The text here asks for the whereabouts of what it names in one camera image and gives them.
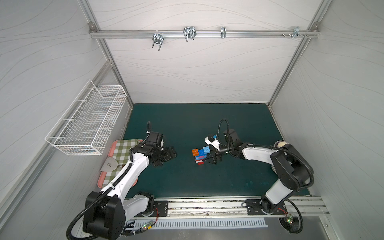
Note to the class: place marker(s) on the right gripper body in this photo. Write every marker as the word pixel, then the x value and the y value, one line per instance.
pixel 217 153

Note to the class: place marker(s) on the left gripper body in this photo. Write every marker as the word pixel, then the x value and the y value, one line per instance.
pixel 165 153

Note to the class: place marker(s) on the light blue 2x4 lego brick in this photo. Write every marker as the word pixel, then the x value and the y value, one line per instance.
pixel 200 158

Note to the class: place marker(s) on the orange 2x2 lego brick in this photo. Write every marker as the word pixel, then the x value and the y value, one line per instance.
pixel 195 152

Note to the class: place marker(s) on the light blue small lego brick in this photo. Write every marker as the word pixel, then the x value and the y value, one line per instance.
pixel 206 150

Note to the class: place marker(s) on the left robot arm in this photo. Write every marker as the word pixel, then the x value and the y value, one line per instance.
pixel 106 212

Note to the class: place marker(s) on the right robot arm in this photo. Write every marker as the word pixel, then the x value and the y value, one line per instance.
pixel 293 171

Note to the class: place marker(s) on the green table mat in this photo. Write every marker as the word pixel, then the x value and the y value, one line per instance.
pixel 185 127

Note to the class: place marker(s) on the green checkered cloth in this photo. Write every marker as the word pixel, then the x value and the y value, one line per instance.
pixel 121 153

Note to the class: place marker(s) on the metal spatula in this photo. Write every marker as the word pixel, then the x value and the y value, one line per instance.
pixel 110 165

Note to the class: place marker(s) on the pink tray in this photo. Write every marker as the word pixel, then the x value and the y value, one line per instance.
pixel 103 180

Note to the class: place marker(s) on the metal hook clamp left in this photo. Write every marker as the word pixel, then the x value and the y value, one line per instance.
pixel 158 39

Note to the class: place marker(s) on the metal hook clamp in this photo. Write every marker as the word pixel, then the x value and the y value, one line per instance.
pixel 189 33
pixel 158 39

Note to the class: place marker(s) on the metal hook clamp middle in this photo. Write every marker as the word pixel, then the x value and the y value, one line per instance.
pixel 189 33

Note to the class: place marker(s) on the metal clamp right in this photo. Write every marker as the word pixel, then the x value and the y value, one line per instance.
pixel 296 33

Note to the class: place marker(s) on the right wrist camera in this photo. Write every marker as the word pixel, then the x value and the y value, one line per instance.
pixel 213 142

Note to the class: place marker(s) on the bowl with cream ring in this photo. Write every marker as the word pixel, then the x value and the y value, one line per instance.
pixel 280 144

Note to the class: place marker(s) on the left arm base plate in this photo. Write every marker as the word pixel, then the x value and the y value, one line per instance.
pixel 160 207

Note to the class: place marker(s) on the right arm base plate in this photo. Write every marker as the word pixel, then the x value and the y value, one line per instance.
pixel 253 207

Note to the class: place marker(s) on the white slotted cable duct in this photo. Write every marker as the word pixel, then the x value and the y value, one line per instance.
pixel 210 223

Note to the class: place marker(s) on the white wire basket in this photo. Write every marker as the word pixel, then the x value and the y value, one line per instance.
pixel 86 125

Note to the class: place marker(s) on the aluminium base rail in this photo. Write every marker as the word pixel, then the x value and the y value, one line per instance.
pixel 224 207

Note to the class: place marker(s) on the metal ring clamp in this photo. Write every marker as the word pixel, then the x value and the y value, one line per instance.
pixel 223 32

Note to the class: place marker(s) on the aluminium crossbar rail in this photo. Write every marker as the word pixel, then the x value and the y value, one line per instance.
pixel 201 34

